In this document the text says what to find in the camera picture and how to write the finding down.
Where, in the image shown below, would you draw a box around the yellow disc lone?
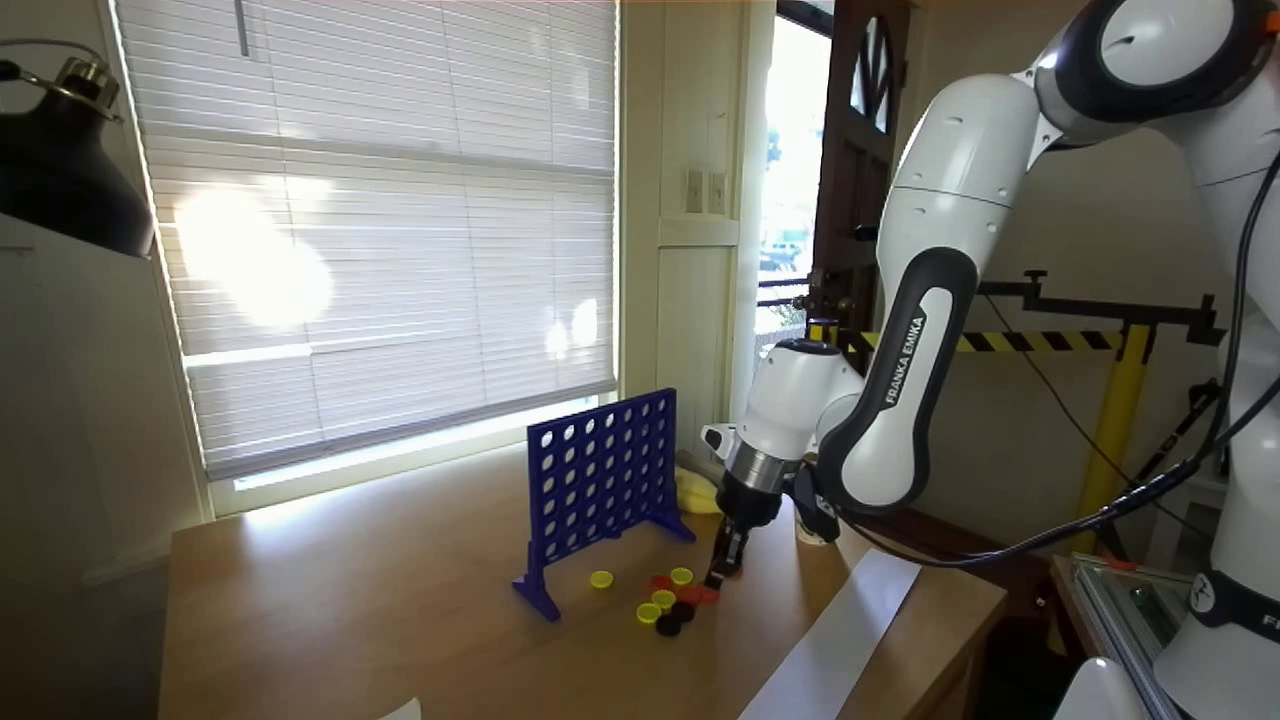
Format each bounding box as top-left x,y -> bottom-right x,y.
589,570 -> 616,591

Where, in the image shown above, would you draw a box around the white window blind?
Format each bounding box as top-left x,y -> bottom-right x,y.
112,0 -> 618,475

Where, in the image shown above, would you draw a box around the yellow disc pile behind grid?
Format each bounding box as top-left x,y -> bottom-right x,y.
675,468 -> 716,516

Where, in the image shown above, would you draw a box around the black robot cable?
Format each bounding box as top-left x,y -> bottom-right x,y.
825,143 -> 1280,575

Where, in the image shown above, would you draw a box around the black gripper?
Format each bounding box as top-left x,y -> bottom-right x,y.
703,475 -> 780,585

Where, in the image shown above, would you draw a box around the black disc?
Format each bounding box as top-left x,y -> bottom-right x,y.
655,618 -> 684,637
673,601 -> 696,624

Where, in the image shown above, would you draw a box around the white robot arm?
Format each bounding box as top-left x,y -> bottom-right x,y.
703,0 -> 1280,720

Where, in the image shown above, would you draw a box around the yellow black barrier stand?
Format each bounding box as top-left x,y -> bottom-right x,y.
757,267 -> 1229,523

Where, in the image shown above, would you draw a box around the blue connect four grid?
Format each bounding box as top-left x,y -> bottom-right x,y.
512,390 -> 692,621

